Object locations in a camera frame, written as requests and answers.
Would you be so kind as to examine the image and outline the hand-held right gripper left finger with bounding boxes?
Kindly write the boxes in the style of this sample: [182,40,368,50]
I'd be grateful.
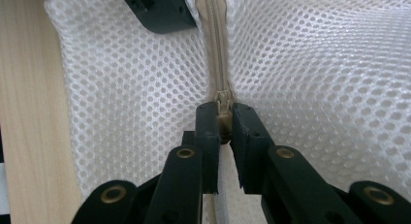
[182,101,221,195]

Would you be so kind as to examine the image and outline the white mesh laundry bag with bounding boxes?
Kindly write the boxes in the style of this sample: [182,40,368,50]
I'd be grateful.
[43,0,411,224]

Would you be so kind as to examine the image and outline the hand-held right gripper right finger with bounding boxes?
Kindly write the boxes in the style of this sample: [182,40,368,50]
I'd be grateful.
[231,103,274,195]

